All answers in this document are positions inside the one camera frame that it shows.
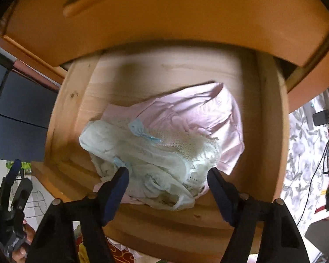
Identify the pink cloth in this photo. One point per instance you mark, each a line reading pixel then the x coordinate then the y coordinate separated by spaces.
pixel 194 112

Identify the wooden nightstand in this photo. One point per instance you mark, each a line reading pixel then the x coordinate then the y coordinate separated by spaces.
pixel 315 71

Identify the red patterned cloth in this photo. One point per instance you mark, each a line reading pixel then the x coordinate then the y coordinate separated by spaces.
pixel 118 254

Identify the cream lace garment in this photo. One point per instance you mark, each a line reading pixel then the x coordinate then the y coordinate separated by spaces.
pixel 153 164

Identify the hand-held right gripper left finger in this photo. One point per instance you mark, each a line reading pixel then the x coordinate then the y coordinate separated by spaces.
pixel 116 194

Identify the person's left hand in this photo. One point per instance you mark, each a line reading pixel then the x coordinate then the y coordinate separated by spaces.
pixel 28 235

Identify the pink board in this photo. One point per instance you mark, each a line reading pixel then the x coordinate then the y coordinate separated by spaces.
pixel 35 74

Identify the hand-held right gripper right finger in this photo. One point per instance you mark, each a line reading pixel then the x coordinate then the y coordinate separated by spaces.
pixel 220 194

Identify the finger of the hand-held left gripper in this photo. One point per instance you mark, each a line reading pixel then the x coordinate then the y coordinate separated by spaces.
pixel 22 197
pixel 9 186

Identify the wooden drawer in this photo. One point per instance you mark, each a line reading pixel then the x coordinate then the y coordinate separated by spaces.
pixel 167 68
pixel 181 19

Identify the green printed package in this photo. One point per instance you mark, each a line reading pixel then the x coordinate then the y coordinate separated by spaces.
pixel 19 165

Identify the dark blue cabinet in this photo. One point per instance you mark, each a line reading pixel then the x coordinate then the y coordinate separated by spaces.
pixel 16 115

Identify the floral blanket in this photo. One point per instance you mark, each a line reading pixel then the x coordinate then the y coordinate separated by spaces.
pixel 298 153

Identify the black power adapter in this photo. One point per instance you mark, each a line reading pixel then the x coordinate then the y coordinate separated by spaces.
pixel 320 117

